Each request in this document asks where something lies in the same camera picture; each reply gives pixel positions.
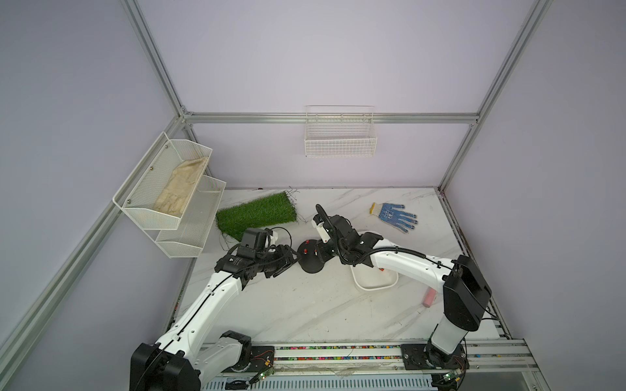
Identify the black round screw base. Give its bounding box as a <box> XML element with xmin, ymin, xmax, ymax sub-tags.
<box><xmin>298</xmin><ymin>239</ymin><xmax>324</xmax><ymax>274</ymax></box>

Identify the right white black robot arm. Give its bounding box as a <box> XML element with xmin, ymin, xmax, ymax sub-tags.
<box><xmin>298</xmin><ymin>204</ymin><xmax>492</xmax><ymax>369</ymax></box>

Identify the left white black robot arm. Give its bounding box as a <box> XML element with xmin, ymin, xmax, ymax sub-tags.
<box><xmin>129</xmin><ymin>228</ymin><xmax>299</xmax><ymax>390</ymax></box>

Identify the white plastic tray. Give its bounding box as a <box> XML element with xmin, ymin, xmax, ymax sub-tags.
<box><xmin>350</xmin><ymin>264</ymin><xmax>399</xmax><ymax>292</ymax></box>

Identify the green artificial grass mat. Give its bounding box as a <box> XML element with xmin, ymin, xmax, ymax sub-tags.
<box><xmin>216</xmin><ymin>192</ymin><xmax>298</xmax><ymax>240</ymax></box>

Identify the blue dotted work glove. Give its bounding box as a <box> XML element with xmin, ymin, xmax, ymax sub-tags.
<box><xmin>369</xmin><ymin>203</ymin><xmax>418</xmax><ymax>233</ymax></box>

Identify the lower white mesh shelf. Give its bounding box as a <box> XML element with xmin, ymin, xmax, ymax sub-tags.
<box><xmin>155</xmin><ymin>175</ymin><xmax>226</xmax><ymax>259</ymax></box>

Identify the white mesh shelf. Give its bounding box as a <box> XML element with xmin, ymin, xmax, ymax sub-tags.
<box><xmin>155</xmin><ymin>175</ymin><xmax>226</xmax><ymax>259</ymax></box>
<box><xmin>112</xmin><ymin>134</ymin><xmax>213</xmax><ymax>231</ymax></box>

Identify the beige cloth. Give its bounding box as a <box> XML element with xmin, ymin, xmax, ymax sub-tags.
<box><xmin>153</xmin><ymin>156</ymin><xmax>210</xmax><ymax>218</ymax></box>

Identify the upper white mesh shelf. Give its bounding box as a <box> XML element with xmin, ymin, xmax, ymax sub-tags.
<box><xmin>112</xmin><ymin>134</ymin><xmax>213</xmax><ymax>231</ymax></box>

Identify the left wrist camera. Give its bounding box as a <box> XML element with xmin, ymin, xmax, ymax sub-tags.
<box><xmin>264</xmin><ymin>228</ymin><xmax>278</xmax><ymax>249</ymax></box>

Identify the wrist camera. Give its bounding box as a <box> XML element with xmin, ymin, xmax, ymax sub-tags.
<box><xmin>264</xmin><ymin>228</ymin><xmax>278</xmax><ymax>249</ymax></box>
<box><xmin>311</xmin><ymin>220</ymin><xmax>331</xmax><ymax>244</ymax></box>

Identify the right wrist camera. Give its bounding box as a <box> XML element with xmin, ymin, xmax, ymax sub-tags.
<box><xmin>311</xmin><ymin>220</ymin><xmax>331</xmax><ymax>244</ymax></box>

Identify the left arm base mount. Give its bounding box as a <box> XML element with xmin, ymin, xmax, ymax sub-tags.
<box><xmin>203</xmin><ymin>331</ymin><xmax>276</xmax><ymax>374</ymax></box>

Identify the pink purple handled tool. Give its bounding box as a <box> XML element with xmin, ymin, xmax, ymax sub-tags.
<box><xmin>422</xmin><ymin>288</ymin><xmax>437</xmax><ymax>308</ymax></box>

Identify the white wire wall basket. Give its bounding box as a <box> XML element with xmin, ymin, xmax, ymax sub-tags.
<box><xmin>304</xmin><ymin>105</ymin><xmax>378</xmax><ymax>158</ymax></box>

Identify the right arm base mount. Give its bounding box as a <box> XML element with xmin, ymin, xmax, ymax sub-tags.
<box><xmin>400</xmin><ymin>340</ymin><xmax>468</xmax><ymax>371</ymax></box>

